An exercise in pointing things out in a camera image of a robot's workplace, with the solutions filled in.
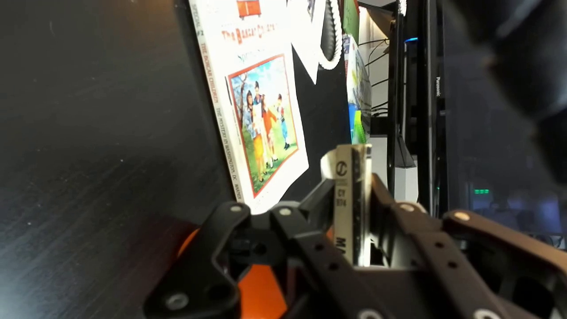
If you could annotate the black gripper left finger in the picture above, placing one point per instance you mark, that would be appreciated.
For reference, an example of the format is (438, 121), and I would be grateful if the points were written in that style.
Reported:
(201, 277)

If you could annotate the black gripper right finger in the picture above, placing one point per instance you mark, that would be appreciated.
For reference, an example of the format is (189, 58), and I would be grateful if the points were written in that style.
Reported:
(461, 267)

